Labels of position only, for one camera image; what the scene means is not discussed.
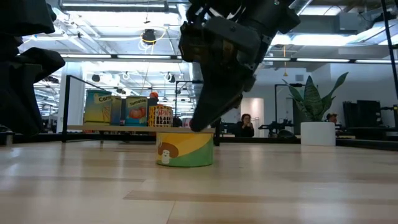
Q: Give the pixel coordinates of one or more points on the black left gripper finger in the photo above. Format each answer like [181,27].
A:
[18,96]

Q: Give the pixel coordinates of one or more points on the spicy black beans can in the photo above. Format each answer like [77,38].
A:
[160,116]

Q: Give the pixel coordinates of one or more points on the black background robot arm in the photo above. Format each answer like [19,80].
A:
[273,127]

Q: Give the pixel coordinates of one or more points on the yellow hanging pendant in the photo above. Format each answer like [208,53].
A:
[285,73]

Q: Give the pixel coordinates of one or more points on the green snake plant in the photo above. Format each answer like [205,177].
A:
[312,99]

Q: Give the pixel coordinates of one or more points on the tomatoes can blue label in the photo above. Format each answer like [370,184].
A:
[136,112]

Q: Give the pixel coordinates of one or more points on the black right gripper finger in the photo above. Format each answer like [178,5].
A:
[217,93]
[250,84]

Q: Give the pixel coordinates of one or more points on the orange round object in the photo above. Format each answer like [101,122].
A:
[154,95]

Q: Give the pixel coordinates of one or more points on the person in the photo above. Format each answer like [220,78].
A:
[332,118]
[245,129]

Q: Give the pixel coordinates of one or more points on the carrots can yellow blue label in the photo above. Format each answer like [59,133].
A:
[96,109]

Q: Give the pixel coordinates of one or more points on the black monitors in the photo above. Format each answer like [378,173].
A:
[367,112]

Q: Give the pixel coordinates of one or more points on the white round planter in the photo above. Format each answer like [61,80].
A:
[318,133]

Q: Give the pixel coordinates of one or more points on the thin black pole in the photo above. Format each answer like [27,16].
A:
[390,46]

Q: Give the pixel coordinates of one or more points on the black ceiling camera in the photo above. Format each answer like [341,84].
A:
[149,36]

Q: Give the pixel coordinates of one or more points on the black metal stand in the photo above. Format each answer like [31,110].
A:
[276,102]

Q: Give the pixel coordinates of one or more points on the black ceiling light rail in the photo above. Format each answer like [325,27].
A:
[323,60]

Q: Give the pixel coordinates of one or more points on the mushroom can yellow green label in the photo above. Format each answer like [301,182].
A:
[186,152]

